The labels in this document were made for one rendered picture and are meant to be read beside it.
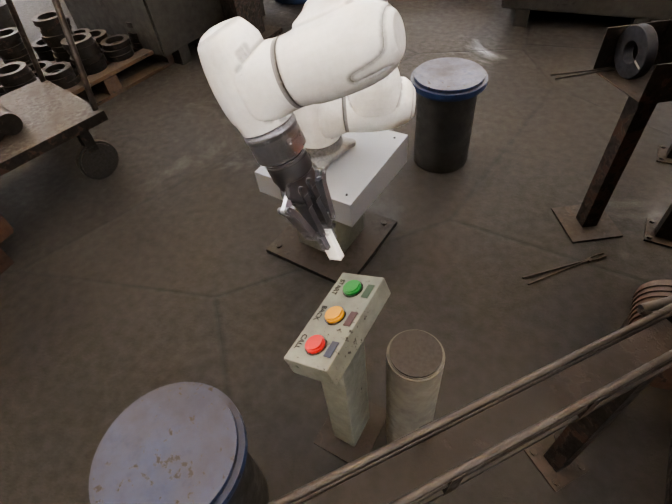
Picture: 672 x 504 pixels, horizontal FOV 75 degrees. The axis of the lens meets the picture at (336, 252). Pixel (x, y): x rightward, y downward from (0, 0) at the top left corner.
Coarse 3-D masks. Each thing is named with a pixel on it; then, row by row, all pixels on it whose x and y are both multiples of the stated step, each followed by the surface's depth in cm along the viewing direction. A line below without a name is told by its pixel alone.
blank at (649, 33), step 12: (636, 24) 132; (648, 24) 131; (624, 36) 137; (636, 36) 132; (648, 36) 128; (624, 48) 138; (648, 48) 129; (624, 60) 139; (636, 60) 134; (648, 60) 130; (624, 72) 139; (636, 72) 134
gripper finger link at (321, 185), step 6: (324, 174) 81; (324, 180) 81; (318, 186) 82; (324, 186) 81; (324, 192) 82; (324, 198) 82; (330, 198) 83; (324, 204) 83; (330, 204) 83; (330, 210) 83; (330, 216) 84
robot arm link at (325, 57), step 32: (320, 0) 59; (352, 0) 57; (288, 32) 60; (320, 32) 56; (352, 32) 55; (384, 32) 55; (288, 64) 59; (320, 64) 57; (352, 64) 57; (384, 64) 58; (320, 96) 61
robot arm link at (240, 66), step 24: (240, 24) 61; (216, 48) 60; (240, 48) 60; (264, 48) 61; (216, 72) 62; (240, 72) 61; (264, 72) 60; (216, 96) 65; (240, 96) 63; (264, 96) 62; (288, 96) 62; (240, 120) 66; (264, 120) 66
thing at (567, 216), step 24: (600, 48) 142; (600, 72) 145; (648, 72) 142; (648, 96) 127; (624, 120) 146; (648, 120) 143; (624, 144) 149; (600, 168) 161; (624, 168) 157; (600, 192) 165; (576, 216) 181; (600, 216) 174; (576, 240) 174
